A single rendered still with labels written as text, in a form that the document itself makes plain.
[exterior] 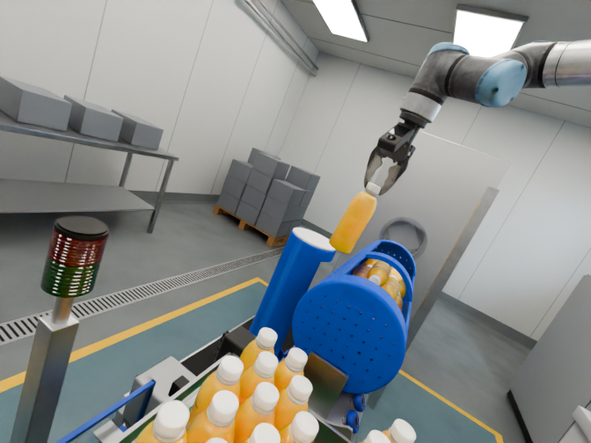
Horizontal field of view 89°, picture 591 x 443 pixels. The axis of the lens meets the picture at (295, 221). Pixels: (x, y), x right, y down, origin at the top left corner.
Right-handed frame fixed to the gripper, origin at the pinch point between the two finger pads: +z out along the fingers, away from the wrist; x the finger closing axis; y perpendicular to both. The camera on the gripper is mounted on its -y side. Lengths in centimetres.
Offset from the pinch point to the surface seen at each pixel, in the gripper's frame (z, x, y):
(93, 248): 18, 17, -60
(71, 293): 25, 17, -62
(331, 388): 41, -18, -23
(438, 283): 49, -40, 125
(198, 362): 137, 47, 33
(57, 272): 22, 18, -63
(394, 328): 24.2, -22.9, -14.3
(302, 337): 40.6, -6.3, -16.5
